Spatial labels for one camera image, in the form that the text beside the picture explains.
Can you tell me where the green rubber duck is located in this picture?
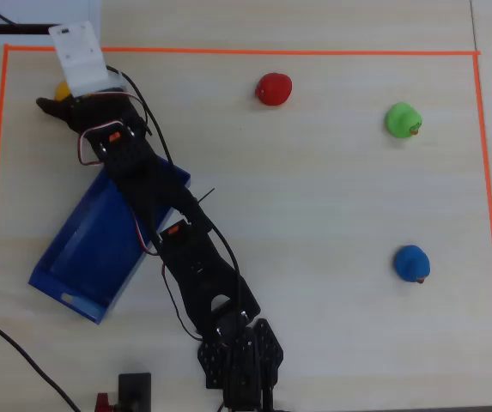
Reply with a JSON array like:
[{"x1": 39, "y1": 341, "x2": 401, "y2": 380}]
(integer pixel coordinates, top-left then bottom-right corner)
[{"x1": 385, "y1": 101, "x2": 423, "y2": 139}]

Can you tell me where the blue rubber duck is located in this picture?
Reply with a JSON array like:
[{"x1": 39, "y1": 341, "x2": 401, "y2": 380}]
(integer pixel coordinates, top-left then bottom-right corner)
[{"x1": 394, "y1": 245, "x2": 432, "y2": 287}]

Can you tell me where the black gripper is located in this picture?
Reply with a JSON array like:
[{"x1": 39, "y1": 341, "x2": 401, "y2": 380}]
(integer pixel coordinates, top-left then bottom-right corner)
[{"x1": 35, "y1": 88, "x2": 151, "y2": 136}]

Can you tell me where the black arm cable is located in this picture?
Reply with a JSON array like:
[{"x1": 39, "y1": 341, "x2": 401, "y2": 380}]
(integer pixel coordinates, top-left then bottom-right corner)
[{"x1": 105, "y1": 64, "x2": 249, "y2": 321}]

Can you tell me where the red clamp handle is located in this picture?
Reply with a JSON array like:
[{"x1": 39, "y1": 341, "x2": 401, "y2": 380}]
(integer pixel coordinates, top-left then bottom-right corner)
[{"x1": 94, "y1": 391, "x2": 120, "y2": 412}]

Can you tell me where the white red wrist servo wire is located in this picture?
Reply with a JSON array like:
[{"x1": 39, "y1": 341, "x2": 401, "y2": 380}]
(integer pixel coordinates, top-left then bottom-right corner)
[{"x1": 76, "y1": 122, "x2": 123, "y2": 169}]

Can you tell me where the yellow rubber duck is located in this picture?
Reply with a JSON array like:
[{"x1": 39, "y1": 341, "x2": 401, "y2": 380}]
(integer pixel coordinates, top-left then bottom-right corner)
[{"x1": 53, "y1": 80, "x2": 73, "y2": 102}]

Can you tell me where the red rubber duck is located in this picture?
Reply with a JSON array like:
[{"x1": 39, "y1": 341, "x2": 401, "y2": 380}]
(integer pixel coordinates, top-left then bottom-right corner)
[{"x1": 254, "y1": 72, "x2": 293, "y2": 106}]

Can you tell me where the white red elbow servo wire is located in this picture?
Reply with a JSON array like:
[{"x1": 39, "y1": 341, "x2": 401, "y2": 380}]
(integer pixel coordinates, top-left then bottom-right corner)
[{"x1": 161, "y1": 262, "x2": 204, "y2": 343}]

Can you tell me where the black clamp block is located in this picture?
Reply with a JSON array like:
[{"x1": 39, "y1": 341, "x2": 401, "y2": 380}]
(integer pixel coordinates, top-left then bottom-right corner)
[{"x1": 118, "y1": 372, "x2": 153, "y2": 412}]

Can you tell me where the white camera housing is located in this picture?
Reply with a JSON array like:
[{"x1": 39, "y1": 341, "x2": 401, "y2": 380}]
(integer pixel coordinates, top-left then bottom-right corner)
[{"x1": 47, "y1": 20, "x2": 127, "y2": 97}]

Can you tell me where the thick black cable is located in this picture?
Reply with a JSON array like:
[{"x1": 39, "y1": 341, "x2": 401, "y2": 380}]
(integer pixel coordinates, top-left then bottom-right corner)
[{"x1": 0, "y1": 306, "x2": 82, "y2": 412}]

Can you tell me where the blue plastic box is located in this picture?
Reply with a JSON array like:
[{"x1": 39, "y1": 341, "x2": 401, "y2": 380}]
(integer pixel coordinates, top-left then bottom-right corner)
[{"x1": 28, "y1": 158, "x2": 192, "y2": 325}]

